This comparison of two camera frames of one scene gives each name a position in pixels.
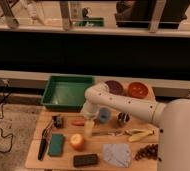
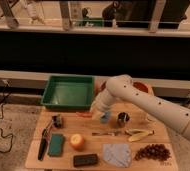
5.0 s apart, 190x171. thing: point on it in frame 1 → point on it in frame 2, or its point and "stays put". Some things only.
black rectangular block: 85,160 stays put
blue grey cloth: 117,154 stays put
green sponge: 56,145 stays put
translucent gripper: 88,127 → 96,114
